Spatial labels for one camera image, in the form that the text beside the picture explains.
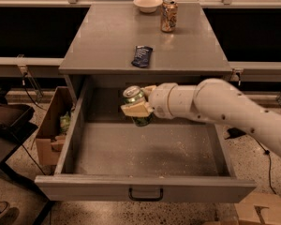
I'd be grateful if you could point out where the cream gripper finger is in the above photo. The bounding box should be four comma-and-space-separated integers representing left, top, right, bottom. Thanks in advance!
121, 101, 154, 117
141, 85, 156, 97

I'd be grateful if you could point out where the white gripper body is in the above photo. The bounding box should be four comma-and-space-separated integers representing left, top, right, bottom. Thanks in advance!
148, 82, 177, 119

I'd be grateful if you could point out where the green soda can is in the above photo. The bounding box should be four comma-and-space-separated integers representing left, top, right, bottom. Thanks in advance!
123, 85, 153, 127

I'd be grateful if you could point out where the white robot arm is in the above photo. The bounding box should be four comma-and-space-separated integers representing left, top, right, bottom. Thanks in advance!
121, 79, 281, 158

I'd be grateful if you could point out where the open grey top drawer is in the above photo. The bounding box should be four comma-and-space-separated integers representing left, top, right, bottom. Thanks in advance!
36, 75, 257, 203

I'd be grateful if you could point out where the orange soda can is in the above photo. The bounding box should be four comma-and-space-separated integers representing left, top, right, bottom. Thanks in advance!
160, 0, 178, 33

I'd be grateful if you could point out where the blue snack packet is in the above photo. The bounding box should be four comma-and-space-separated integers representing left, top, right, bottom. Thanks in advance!
131, 46, 153, 68

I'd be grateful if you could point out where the grey cabinet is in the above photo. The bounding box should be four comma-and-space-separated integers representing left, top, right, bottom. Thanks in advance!
58, 1, 233, 105

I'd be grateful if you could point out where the black power adapter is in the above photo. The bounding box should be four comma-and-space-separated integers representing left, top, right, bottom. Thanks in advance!
227, 127, 245, 139

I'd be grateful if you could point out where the green bag in box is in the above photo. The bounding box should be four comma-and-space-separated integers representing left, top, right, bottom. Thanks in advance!
59, 112, 71, 134

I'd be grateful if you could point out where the white ceramic bowl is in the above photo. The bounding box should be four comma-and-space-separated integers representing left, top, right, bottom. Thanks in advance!
133, 0, 163, 13

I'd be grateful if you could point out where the cardboard box left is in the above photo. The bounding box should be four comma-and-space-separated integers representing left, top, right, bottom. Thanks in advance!
36, 86, 73, 165

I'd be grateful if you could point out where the cardboard box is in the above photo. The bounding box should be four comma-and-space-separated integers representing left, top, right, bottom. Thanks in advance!
203, 191, 281, 225
36, 86, 73, 165

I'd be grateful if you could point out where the black chair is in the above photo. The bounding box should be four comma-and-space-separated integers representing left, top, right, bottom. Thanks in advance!
0, 84, 54, 225

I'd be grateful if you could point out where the cardboard box bottom right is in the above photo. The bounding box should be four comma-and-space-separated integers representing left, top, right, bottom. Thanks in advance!
203, 191, 281, 225

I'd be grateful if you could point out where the black drawer handle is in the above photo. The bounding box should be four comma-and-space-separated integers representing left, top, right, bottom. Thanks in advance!
128, 187, 164, 202

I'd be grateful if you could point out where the black cable right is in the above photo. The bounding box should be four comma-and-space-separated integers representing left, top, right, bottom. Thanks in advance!
254, 138, 277, 195

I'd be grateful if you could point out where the black cable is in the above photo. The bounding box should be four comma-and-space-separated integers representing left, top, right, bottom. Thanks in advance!
21, 72, 48, 112
254, 138, 277, 195

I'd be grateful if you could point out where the black cable left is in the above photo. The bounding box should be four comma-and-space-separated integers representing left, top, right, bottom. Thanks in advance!
21, 72, 48, 112

